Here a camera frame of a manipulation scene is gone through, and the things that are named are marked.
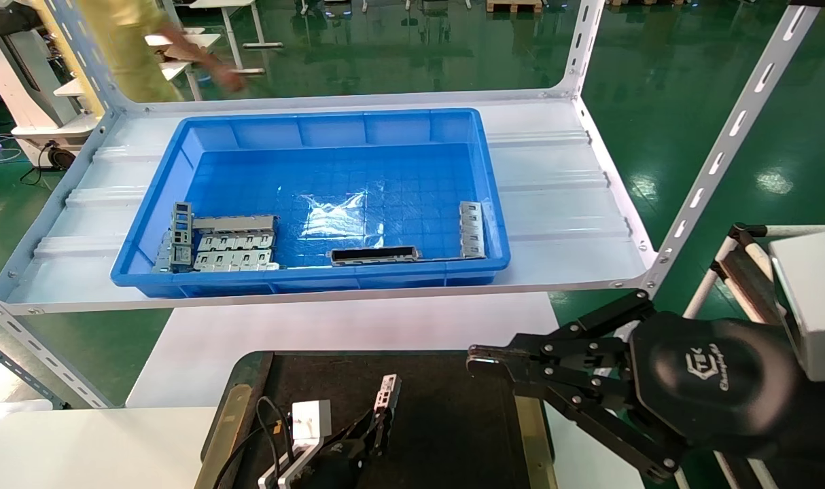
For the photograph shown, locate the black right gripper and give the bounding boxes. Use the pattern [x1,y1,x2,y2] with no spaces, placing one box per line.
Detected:
[467,291,804,484]

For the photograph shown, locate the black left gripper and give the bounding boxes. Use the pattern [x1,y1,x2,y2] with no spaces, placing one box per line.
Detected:
[304,410,394,489]

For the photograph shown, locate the silver metal part square holes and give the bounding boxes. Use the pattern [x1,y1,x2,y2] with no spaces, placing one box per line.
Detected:
[374,374,402,454]

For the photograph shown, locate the dark long metal part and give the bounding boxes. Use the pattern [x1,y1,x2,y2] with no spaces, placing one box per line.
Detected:
[329,246,421,266]

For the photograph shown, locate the silver slotted metal part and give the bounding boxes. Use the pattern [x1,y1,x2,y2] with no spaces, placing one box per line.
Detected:
[459,201,487,259]

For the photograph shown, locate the silver long metal part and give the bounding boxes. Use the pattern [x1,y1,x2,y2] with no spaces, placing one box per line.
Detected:
[196,233,276,253]
[194,215,278,236]
[192,249,281,272]

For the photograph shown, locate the gray upright metal part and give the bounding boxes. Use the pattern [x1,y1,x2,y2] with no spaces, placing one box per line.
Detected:
[171,202,194,272]

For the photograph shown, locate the small silver metal part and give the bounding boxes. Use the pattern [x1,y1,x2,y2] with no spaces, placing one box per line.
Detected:
[153,233,175,274]

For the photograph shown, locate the white metal shelf rack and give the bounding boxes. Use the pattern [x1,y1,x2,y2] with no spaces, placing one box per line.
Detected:
[0,0,824,408]

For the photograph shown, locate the clear plastic film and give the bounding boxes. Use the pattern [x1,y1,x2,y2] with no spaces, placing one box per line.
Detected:
[300,193,387,240]

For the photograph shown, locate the blue plastic bin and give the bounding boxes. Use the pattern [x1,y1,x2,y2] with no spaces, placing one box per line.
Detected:
[111,107,512,298]

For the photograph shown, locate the wooden pallet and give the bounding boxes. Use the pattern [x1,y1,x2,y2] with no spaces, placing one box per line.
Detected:
[486,0,544,14]

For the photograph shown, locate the black round floor object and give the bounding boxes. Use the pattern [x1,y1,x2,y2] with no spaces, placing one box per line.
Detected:
[44,141,77,170]

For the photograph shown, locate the white desk with legs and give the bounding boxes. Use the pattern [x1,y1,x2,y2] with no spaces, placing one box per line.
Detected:
[188,0,282,75]

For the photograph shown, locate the person in yellow coat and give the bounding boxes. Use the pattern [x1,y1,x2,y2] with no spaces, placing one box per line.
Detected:
[42,0,245,104]

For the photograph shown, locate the white machine column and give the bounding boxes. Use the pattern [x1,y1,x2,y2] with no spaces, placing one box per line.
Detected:
[0,0,104,150]

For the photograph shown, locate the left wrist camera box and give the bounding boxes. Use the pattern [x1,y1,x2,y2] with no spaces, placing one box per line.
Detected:
[292,399,332,449]

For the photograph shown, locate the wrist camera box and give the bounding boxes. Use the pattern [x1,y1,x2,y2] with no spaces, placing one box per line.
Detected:
[769,230,825,382]
[292,399,332,449]

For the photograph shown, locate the left camera mount bracket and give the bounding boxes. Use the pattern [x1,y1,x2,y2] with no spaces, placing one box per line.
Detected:
[258,441,321,489]

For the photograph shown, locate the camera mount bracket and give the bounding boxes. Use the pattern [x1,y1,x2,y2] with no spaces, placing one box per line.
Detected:
[258,441,321,489]
[710,223,794,323]

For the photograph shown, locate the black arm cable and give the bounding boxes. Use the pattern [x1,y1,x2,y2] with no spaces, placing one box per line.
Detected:
[212,396,296,489]

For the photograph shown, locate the right camera mount bracket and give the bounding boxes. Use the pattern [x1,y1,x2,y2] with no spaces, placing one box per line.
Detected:
[710,223,794,323]

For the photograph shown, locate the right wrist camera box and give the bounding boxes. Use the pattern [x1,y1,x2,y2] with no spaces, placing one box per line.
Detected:
[769,230,825,382]

